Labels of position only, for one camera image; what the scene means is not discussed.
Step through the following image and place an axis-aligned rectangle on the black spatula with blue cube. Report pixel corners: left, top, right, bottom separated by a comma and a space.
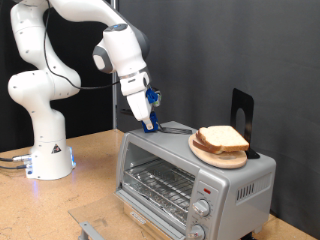
119, 108, 194, 135

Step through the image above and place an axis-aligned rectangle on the black camera cable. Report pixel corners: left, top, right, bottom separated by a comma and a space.
42, 0, 121, 91

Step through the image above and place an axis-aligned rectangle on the silver toaster oven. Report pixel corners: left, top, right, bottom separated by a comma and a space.
114, 120, 277, 240

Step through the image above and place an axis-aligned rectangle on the base cable with metal connector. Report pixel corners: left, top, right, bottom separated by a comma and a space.
0, 153, 33, 164

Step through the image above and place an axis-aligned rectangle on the wire oven rack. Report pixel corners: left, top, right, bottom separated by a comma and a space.
123, 158, 196, 215

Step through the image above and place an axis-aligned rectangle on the silver oven knob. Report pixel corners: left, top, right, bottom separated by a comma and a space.
192, 198, 211, 218
186, 223, 206, 240

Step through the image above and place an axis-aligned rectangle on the glass oven door with handle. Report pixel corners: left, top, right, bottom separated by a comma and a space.
68, 190, 183, 240

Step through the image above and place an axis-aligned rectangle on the round wooden cutting board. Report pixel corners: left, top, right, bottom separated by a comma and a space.
187, 132, 248, 170

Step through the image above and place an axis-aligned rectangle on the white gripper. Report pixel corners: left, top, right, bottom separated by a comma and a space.
118, 66, 155, 132

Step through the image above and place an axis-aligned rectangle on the black metal bookend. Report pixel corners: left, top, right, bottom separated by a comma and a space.
229, 87, 261, 160

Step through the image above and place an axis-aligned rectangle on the vertical metal pole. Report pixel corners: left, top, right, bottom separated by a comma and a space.
110, 0, 119, 130

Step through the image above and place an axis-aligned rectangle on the black base cable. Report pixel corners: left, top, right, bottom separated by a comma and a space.
0, 163, 28, 171

